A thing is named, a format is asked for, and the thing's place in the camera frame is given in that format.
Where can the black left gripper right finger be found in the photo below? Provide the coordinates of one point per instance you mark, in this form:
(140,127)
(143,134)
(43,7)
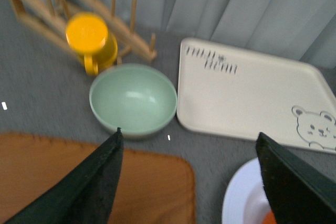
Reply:
(297,192)

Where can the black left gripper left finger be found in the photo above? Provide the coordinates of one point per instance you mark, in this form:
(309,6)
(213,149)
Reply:
(86,194)

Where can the orange fruit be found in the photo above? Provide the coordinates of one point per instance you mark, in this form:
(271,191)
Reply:
(269,218)

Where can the white round plate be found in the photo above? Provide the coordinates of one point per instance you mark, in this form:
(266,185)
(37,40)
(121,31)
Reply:
(245,200)

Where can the wooden cutting board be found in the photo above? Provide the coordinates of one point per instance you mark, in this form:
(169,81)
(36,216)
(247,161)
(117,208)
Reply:
(153,188)

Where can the green bowl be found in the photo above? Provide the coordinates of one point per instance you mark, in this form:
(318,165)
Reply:
(135,98)

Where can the beige bear tray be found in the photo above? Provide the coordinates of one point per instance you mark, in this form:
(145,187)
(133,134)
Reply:
(239,93)

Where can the yellow mug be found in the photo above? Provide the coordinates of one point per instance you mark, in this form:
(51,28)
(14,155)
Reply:
(89,37)

